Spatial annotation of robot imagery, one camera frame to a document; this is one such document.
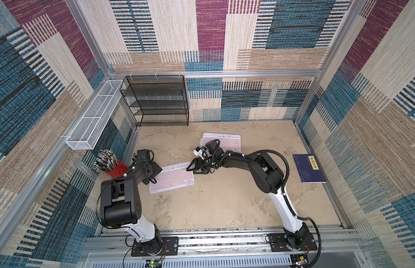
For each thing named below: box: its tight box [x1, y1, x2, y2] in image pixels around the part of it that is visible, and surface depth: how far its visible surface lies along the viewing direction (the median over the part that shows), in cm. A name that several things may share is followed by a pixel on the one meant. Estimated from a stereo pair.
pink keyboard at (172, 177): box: [148, 162, 196, 194], surface depth 96 cm
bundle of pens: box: [92, 149, 119, 173], surface depth 85 cm
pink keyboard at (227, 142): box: [200, 132, 242, 153], surface depth 110 cm
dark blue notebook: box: [292, 153, 327, 184], surface depth 98 cm
